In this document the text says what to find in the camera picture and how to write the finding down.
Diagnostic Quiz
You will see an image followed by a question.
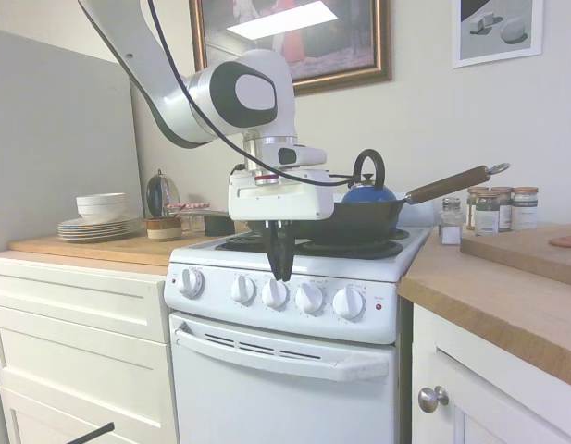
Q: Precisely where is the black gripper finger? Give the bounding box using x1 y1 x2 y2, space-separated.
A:
265 220 283 281
279 220 295 282

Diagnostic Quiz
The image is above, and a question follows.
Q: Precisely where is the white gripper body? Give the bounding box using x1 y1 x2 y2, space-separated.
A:
228 169 335 222

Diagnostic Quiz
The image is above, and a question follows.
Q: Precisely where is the white electric stove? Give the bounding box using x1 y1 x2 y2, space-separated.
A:
163 191 437 444

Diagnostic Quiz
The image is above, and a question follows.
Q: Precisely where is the black coil burner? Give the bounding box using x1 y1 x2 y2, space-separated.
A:
215 233 273 253
292 239 405 260

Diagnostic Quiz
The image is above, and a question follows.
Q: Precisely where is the white burner knob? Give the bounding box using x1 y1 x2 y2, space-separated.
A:
331 285 366 320
230 275 258 306
261 277 291 311
295 281 327 317

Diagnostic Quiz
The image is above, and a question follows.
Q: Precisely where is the black cup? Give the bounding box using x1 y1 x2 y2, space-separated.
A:
204 215 235 236

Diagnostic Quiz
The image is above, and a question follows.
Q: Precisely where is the frying pan with red interior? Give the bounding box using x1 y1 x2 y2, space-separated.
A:
173 208 270 238

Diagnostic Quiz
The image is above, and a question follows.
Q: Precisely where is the clear glass jar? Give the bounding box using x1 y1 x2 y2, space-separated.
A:
176 213 206 232

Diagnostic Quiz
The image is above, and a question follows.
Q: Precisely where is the white oven temperature knob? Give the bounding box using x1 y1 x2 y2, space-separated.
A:
177 266 206 299

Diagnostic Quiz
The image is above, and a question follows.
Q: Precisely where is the brown ceramic cup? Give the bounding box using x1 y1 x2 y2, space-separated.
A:
144 216 183 241

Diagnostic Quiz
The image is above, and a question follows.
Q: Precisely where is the round shiny metal object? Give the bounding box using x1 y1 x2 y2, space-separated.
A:
145 169 182 218

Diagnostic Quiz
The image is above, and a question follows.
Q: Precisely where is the white oven door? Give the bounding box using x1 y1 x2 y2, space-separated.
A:
168 310 400 444

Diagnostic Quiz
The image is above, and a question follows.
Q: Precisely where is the gold framed painting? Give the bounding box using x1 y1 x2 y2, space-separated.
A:
188 0 392 97

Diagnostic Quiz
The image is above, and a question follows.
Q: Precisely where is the glass salt shaker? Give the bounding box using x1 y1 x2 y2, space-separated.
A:
439 197 463 245

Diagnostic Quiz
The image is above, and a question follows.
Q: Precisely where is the white plate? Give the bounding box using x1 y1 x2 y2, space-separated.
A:
58 232 139 243
57 228 142 238
57 223 143 233
57 216 142 228

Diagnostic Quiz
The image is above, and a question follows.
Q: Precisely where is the white ceramic bowl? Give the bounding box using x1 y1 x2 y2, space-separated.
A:
77 205 126 222
75 192 127 210

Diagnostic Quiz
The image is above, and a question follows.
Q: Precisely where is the green label spice jar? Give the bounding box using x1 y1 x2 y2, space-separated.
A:
474 191 502 236

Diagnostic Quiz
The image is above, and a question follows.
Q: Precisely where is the silver cabinet knob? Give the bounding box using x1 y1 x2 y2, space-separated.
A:
417 386 451 413

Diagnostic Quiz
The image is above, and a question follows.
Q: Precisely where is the dark spice jar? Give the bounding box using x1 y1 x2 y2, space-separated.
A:
490 186 515 232

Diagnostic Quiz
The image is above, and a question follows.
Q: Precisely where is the white drawer cabinet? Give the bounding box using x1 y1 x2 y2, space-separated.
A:
0 256 180 444

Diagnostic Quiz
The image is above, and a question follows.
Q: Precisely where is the thick wooden cutting board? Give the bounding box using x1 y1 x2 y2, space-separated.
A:
459 224 571 288

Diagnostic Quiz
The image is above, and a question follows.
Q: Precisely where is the white label spice jar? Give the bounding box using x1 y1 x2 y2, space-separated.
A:
511 186 540 231

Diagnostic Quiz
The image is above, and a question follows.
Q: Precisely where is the white door cabinet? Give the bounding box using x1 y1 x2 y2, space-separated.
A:
410 302 571 444

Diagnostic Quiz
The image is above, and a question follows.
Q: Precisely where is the grey still life poster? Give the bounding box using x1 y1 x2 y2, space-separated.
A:
451 0 544 69

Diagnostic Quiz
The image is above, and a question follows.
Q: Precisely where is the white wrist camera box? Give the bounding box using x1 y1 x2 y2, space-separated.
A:
276 145 328 167

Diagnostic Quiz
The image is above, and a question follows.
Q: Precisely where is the black wok with wooden handle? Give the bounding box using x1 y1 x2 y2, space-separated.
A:
292 162 511 246

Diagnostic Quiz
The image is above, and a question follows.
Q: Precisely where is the blue kettle with black handle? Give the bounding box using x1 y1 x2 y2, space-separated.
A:
341 148 398 204

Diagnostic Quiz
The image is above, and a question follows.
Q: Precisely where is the white oven door handle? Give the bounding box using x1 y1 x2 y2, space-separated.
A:
173 323 391 383

